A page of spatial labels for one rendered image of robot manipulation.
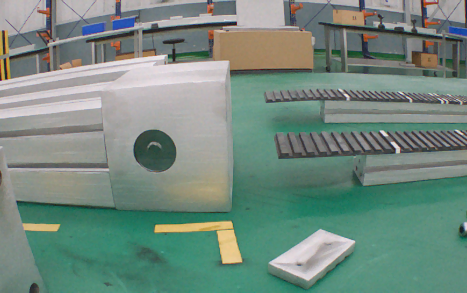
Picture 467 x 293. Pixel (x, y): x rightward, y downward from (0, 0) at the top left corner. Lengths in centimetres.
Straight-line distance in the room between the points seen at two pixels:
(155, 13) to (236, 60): 717
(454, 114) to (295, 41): 49
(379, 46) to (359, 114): 858
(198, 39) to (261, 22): 711
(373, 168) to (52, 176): 27
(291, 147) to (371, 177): 8
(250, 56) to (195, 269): 73
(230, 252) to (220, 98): 10
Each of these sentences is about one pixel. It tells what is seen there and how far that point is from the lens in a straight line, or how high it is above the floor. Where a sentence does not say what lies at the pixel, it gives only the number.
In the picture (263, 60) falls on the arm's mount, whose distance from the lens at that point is 94.
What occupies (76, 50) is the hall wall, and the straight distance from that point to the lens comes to 841.
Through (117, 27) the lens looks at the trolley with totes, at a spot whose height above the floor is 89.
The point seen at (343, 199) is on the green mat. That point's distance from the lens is 32.
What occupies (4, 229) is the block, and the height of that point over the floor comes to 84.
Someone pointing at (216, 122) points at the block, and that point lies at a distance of 28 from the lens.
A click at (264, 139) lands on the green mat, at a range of 46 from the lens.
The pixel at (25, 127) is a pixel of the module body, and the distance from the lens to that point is 33.
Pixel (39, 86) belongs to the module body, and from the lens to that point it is 54.
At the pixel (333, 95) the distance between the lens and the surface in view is 52.
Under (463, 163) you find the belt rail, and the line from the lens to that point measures 40.
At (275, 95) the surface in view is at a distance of 52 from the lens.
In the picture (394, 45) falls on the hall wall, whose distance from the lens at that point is 931.
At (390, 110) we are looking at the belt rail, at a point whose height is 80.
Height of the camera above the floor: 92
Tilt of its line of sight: 19 degrees down
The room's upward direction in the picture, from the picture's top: 2 degrees counter-clockwise
